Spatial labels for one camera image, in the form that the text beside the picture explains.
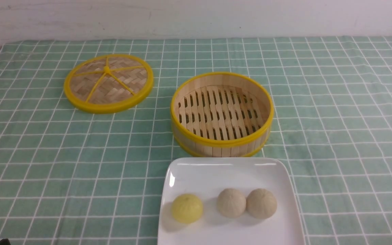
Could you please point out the yellow steamed bun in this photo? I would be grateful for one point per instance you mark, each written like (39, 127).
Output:
(187, 208)

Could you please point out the white steamed bun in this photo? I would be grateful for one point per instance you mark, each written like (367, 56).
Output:
(231, 203)
(261, 203)

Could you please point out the white square plate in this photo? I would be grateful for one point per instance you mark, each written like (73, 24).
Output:
(206, 177)

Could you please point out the yellow bamboo steamer basket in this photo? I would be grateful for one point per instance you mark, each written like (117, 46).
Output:
(221, 114)

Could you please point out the yellow bamboo steamer lid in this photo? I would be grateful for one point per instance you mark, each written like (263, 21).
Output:
(109, 84)

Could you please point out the green checked tablecloth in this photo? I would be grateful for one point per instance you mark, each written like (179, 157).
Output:
(69, 177)

